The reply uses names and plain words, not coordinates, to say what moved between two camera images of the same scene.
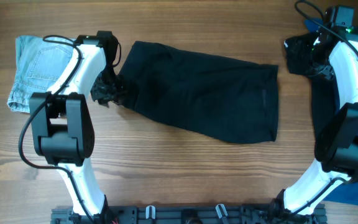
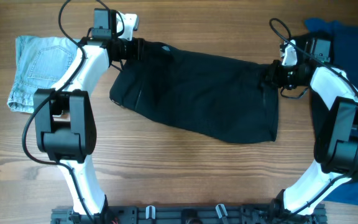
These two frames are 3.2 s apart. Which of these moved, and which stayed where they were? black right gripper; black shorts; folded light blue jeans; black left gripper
Moved: black left gripper; black right gripper
Stayed: black shorts; folded light blue jeans
